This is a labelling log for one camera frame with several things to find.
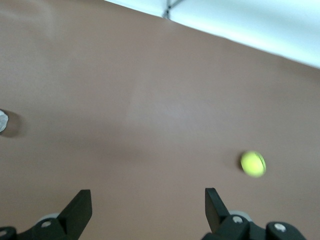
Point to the white blue tennis ball can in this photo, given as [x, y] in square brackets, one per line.
[3, 122]

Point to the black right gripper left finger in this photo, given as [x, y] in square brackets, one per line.
[72, 217]

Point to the camera mount post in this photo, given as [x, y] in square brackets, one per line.
[167, 11]

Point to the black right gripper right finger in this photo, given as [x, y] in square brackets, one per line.
[217, 220]

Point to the yellow tennis ball Head print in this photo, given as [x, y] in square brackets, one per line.
[252, 164]

